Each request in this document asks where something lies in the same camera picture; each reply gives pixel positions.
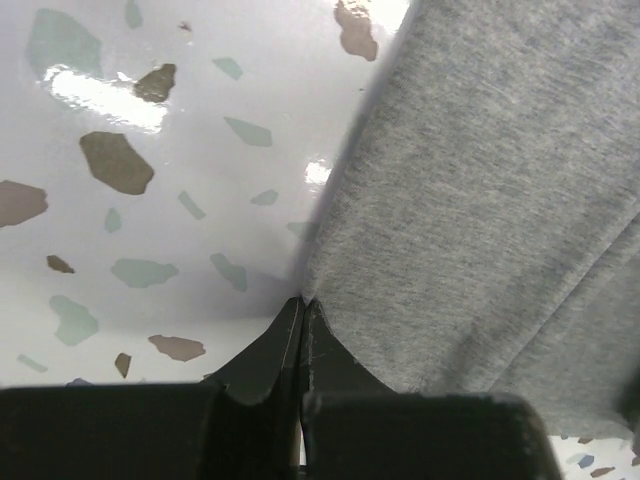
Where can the grey t shirt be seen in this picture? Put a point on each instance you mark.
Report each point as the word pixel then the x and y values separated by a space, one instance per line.
pixel 485 235

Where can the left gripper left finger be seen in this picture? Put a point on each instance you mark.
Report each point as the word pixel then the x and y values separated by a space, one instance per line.
pixel 241 422

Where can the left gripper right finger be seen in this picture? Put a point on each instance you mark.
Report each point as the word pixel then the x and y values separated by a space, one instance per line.
pixel 355 427

